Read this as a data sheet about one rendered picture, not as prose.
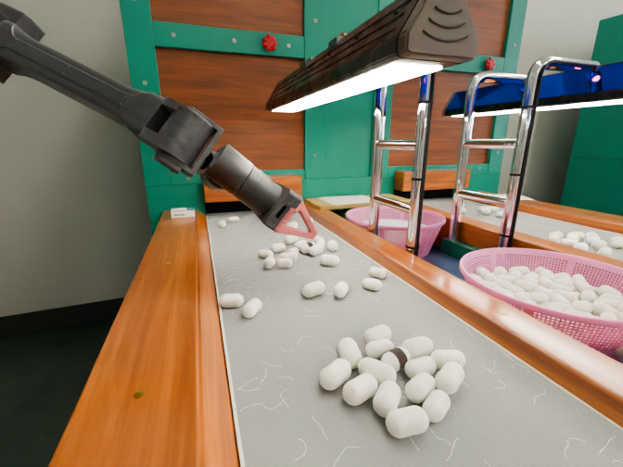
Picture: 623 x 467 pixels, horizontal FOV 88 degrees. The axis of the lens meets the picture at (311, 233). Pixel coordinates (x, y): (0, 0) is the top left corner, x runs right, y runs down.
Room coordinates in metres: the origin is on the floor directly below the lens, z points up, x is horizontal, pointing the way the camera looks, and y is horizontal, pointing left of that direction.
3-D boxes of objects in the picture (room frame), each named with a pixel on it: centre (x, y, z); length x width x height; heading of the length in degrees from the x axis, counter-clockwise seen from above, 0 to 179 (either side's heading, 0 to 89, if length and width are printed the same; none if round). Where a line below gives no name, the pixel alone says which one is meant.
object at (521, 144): (0.77, -0.47, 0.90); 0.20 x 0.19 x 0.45; 19
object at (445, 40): (0.62, -0.02, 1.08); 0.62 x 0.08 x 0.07; 19
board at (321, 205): (1.08, -0.16, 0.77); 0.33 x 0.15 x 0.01; 109
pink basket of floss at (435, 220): (0.87, -0.23, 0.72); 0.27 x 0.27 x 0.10
